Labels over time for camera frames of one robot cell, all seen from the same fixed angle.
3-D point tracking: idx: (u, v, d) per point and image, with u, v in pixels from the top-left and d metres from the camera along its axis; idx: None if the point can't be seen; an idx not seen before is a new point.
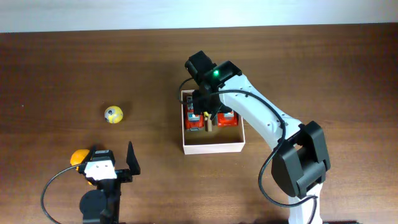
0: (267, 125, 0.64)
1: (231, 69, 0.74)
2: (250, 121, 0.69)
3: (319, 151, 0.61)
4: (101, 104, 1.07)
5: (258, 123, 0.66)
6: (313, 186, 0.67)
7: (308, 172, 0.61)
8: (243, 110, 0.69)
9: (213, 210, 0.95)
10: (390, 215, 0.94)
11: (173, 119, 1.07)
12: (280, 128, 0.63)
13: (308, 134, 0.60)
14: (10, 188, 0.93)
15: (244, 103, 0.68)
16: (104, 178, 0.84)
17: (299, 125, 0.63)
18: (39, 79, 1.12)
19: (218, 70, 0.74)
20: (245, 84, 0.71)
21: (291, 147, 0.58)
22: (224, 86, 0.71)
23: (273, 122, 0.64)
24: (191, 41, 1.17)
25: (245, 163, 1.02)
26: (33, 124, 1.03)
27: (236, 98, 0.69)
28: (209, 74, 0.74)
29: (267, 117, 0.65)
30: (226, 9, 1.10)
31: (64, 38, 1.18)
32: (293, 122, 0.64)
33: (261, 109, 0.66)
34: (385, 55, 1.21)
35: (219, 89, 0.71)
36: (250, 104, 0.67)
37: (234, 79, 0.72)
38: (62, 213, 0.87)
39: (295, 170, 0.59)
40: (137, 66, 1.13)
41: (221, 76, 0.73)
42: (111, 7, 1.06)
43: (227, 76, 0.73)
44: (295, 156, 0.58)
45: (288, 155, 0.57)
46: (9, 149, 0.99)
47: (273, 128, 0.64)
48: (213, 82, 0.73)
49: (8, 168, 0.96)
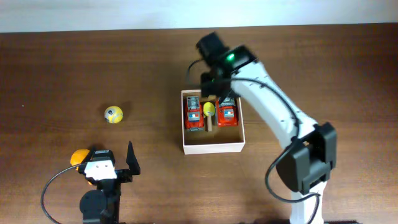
0: (280, 121, 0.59)
1: (247, 54, 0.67)
2: (262, 112, 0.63)
3: (332, 153, 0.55)
4: (102, 104, 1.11)
5: (270, 117, 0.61)
6: (317, 184, 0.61)
7: (317, 172, 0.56)
8: (255, 101, 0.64)
9: (213, 210, 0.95)
10: (389, 214, 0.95)
11: (173, 119, 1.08)
12: (293, 127, 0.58)
13: (322, 135, 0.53)
14: (17, 186, 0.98)
15: (257, 93, 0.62)
16: (104, 178, 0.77)
17: (314, 126, 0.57)
18: (41, 80, 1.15)
19: (233, 55, 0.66)
20: (260, 73, 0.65)
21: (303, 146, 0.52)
22: (238, 73, 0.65)
23: (288, 119, 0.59)
24: (190, 42, 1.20)
25: (245, 162, 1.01)
26: (39, 125, 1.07)
27: (249, 86, 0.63)
28: (224, 58, 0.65)
29: (282, 113, 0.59)
30: (224, 10, 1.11)
31: (68, 41, 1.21)
32: (308, 121, 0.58)
33: (275, 103, 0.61)
34: (388, 55, 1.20)
35: (233, 76, 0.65)
36: (264, 95, 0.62)
37: (249, 66, 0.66)
38: (68, 210, 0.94)
39: (303, 171, 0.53)
40: (138, 66, 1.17)
41: (237, 61, 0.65)
42: (112, 7, 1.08)
43: (242, 62, 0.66)
44: (306, 157, 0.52)
45: (299, 156, 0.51)
46: (14, 148, 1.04)
47: (286, 125, 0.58)
48: (229, 68, 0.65)
49: (13, 167, 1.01)
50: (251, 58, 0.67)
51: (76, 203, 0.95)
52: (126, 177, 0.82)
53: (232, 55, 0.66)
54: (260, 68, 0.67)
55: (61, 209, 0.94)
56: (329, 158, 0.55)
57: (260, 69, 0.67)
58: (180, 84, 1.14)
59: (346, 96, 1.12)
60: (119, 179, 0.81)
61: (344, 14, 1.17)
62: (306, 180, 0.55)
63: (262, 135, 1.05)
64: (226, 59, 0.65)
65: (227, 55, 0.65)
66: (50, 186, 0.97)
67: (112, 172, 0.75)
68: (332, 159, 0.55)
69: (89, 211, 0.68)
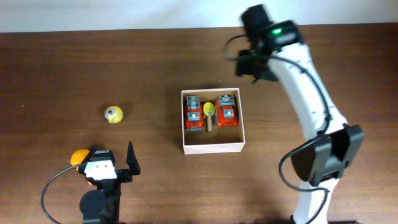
0: (312, 112, 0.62)
1: (294, 33, 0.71)
2: (295, 97, 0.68)
3: (352, 154, 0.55)
4: (102, 104, 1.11)
5: (303, 105, 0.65)
6: (329, 178, 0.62)
7: (333, 168, 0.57)
8: (291, 84, 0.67)
9: (213, 210, 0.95)
10: (390, 214, 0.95)
11: (173, 119, 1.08)
12: (323, 122, 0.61)
13: (348, 135, 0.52)
14: (17, 186, 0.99)
15: (295, 78, 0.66)
16: (104, 178, 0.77)
17: (343, 124, 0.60)
18: (41, 80, 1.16)
19: (280, 30, 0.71)
20: (303, 58, 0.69)
21: (328, 142, 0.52)
22: (280, 48, 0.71)
23: (319, 112, 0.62)
24: (189, 42, 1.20)
25: (245, 162, 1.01)
26: (39, 125, 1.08)
27: (288, 68, 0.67)
28: (270, 31, 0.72)
29: (317, 103, 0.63)
30: (224, 10, 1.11)
31: (68, 41, 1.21)
32: (338, 118, 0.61)
33: (310, 92, 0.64)
34: (388, 54, 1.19)
35: (274, 49, 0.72)
36: (301, 80, 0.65)
37: (292, 45, 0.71)
38: (67, 210, 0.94)
39: (319, 163, 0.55)
40: (138, 66, 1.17)
41: (282, 38, 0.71)
42: (112, 7, 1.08)
43: (286, 37, 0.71)
44: (328, 153, 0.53)
45: (321, 150, 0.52)
46: (13, 148, 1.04)
47: (316, 117, 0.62)
48: (271, 42, 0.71)
49: (13, 167, 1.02)
50: (298, 38, 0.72)
51: (77, 203, 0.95)
52: (126, 177, 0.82)
53: (279, 30, 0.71)
54: (303, 51, 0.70)
55: (61, 209, 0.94)
56: (348, 158, 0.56)
57: (304, 52, 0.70)
58: (180, 84, 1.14)
59: (346, 96, 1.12)
60: (119, 179, 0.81)
61: (344, 14, 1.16)
62: (319, 172, 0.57)
63: (262, 135, 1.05)
64: (272, 32, 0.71)
65: (275, 30, 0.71)
66: (50, 186, 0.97)
67: (112, 172, 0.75)
68: (349, 159, 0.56)
69: (89, 210, 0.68)
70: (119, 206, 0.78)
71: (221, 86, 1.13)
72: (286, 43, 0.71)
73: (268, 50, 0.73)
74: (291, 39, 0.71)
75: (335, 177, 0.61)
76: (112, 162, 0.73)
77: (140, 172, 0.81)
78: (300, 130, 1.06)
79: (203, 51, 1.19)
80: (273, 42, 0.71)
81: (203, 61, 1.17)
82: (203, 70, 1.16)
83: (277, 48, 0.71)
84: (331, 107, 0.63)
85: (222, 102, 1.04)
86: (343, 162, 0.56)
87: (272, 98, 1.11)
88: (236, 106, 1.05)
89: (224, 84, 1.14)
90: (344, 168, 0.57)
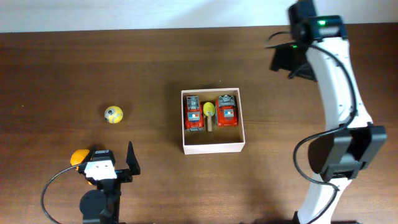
0: (339, 106, 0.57)
1: (338, 26, 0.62)
2: (324, 88, 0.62)
3: (370, 156, 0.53)
4: (102, 104, 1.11)
5: (331, 98, 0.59)
6: (341, 178, 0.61)
7: (347, 166, 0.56)
8: (323, 76, 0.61)
9: (213, 210, 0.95)
10: (390, 214, 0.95)
11: (173, 119, 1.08)
12: (348, 116, 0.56)
13: (370, 134, 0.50)
14: (17, 186, 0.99)
15: (329, 70, 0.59)
16: (104, 178, 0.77)
17: (367, 122, 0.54)
18: (41, 80, 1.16)
19: (325, 21, 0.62)
20: (343, 51, 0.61)
21: (348, 136, 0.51)
22: (321, 41, 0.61)
23: (347, 107, 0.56)
24: (189, 42, 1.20)
25: (245, 162, 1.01)
26: (40, 125, 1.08)
27: (324, 60, 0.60)
28: (314, 21, 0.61)
29: (347, 98, 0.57)
30: (224, 10, 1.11)
31: (68, 41, 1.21)
32: (365, 116, 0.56)
33: (342, 86, 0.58)
34: (388, 54, 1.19)
35: (314, 42, 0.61)
36: (336, 73, 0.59)
37: (334, 39, 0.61)
38: (67, 210, 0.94)
39: (335, 156, 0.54)
40: (138, 66, 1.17)
41: (326, 30, 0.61)
42: (112, 8, 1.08)
43: (329, 32, 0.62)
44: (346, 146, 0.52)
45: (340, 142, 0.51)
46: (13, 148, 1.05)
47: (342, 112, 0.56)
48: (314, 33, 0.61)
49: (13, 167, 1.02)
50: (342, 32, 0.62)
51: (77, 203, 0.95)
52: (126, 177, 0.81)
53: (324, 22, 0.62)
54: (345, 46, 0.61)
55: (61, 209, 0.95)
56: (365, 158, 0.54)
57: (346, 46, 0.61)
58: (180, 84, 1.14)
59: None
60: (119, 180, 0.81)
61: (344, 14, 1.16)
62: (333, 167, 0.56)
63: (262, 135, 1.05)
64: (316, 23, 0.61)
65: (319, 20, 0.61)
66: (50, 186, 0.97)
67: (112, 172, 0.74)
68: (366, 160, 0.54)
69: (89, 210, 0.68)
70: (118, 206, 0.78)
71: (221, 86, 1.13)
72: (329, 37, 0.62)
73: (308, 42, 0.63)
74: (334, 35, 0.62)
75: (347, 177, 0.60)
76: (112, 162, 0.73)
77: (139, 172, 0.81)
78: (300, 130, 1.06)
79: (203, 51, 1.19)
80: (316, 33, 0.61)
81: (203, 61, 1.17)
82: (203, 70, 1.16)
83: (319, 40, 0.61)
84: (359, 104, 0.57)
85: (222, 102, 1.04)
86: (359, 162, 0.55)
87: (272, 98, 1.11)
88: (236, 106, 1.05)
89: (224, 84, 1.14)
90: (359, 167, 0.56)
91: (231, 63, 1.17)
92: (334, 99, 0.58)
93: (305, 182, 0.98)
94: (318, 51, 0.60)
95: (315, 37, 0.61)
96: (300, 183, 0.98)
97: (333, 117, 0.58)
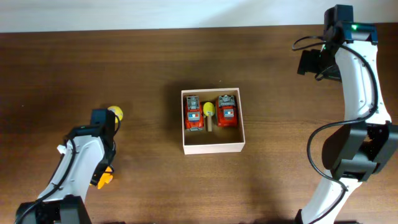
0: (359, 101, 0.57)
1: (371, 32, 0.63)
2: (346, 85, 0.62)
3: (385, 155, 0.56)
4: (101, 104, 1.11)
5: (352, 94, 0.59)
6: (351, 179, 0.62)
7: (359, 165, 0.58)
8: (347, 74, 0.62)
9: (213, 210, 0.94)
10: (390, 214, 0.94)
11: (173, 119, 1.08)
12: (368, 112, 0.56)
13: (388, 130, 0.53)
14: (12, 187, 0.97)
15: (354, 68, 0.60)
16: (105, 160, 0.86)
17: (386, 121, 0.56)
18: (40, 79, 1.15)
19: (358, 26, 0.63)
20: (372, 55, 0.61)
21: (364, 129, 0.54)
22: (351, 42, 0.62)
23: (368, 103, 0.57)
24: (189, 42, 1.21)
25: (245, 162, 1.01)
26: (39, 124, 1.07)
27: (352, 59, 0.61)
28: (348, 25, 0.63)
29: (368, 94, 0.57)
30: (224, 10, 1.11)
31: (70, 40, 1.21)
32: (385, 115, 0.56)
33: (365, 83, 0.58)
34: (390, 55, 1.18)
35: (344, 43, 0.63)
36: (360, 71, 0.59)
37: (365, 43, 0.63)
38: None
39: (349, 150, 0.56)
40: (137, 66, 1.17)
41: (357, 34, 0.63)
42: (113, 7, 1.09)
43: (360, 35, 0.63)
44: (360, 140, 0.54)
45: (355, 135, 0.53)
46: (10, 147, 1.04)
47: (362, 107, 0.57)
48: (346, 34, 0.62)
49: (10, 167, 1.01)
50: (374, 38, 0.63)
51: None
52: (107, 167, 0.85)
53: (356, 27, 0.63)
54: (375, 51, 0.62)
55: None
56: (378, 158, 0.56)
57: (376, 51, 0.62)
58: (180, 83, 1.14)
59: None
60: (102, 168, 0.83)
61: None
62: (344, 162, 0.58)
63: (262, 135, 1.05)
64: (349, 26, 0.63)
65: (353, 24, 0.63)
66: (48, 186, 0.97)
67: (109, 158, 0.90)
68: (380, 161, 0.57)
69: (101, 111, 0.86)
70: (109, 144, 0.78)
71: (221, 86, 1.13)
72: (359, 40, 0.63)
73: (339, 43, 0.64)
74: (365, 40, 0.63)
75: (358, 178, 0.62)
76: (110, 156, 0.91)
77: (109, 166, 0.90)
78: (300, 130, 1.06)
79: (203, 51, 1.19)
80: (347, 34, 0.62)
81: (203, 62, 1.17)
82: (203, 70, 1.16)
83: (349, 42, 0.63)
84: (379, 103, 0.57)
85: (222, 102, 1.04)
86: (373, 163, 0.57)
87: (272, 98, 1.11)
88: (236, 106, 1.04)
89: (224, 84, 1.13)
90: (372, 168, 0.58)
91: (232, 62, 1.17)
92: (357, 96, 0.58)
93: (305, 182, 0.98)
94: (347, 51, 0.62)
95: (346, 38, 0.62)
96: (300, 183, 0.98)
97: (351, 114, 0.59)
